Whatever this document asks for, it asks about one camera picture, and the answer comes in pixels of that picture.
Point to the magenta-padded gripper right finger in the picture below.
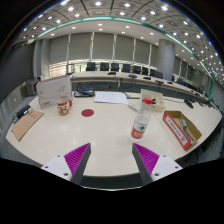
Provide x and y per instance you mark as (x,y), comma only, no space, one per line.
(146,159)

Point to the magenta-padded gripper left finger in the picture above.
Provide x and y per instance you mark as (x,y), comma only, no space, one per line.
(77,158)

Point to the clear red-capped water bottle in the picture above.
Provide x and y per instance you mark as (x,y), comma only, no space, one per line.
(140,126)

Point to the cardboard box with red side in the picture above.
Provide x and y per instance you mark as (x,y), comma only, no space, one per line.
(176,130)

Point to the flat round red coaster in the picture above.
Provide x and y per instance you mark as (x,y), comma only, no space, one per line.
(87,112)

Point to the grey board eraser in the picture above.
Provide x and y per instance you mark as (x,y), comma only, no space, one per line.
(183,124)

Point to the red white flowered mug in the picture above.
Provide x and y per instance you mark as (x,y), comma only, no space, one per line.
(63,106)

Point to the brown kraft envelope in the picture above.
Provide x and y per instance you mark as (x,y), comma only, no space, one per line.
(26,123)

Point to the beige divided organizer box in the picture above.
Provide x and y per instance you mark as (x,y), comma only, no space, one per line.
(156,98)

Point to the black pen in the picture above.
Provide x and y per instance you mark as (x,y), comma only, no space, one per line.
(131,97)

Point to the white printed paper sheets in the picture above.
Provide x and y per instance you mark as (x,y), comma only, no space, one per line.
(110,97)

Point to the white paper ream package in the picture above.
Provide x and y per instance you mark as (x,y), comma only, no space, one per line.
(53,91)

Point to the black desk device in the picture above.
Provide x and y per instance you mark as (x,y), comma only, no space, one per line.
(22,111)

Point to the long curved conference desk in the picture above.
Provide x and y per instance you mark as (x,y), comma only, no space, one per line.
(100,76)

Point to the black desk microphones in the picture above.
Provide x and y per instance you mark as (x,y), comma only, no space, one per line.
(111,73)

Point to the row of black office chairs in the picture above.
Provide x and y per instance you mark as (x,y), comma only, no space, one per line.
(91,66)

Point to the recessed ceiling lights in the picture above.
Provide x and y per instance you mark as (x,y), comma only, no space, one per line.
(98,3)

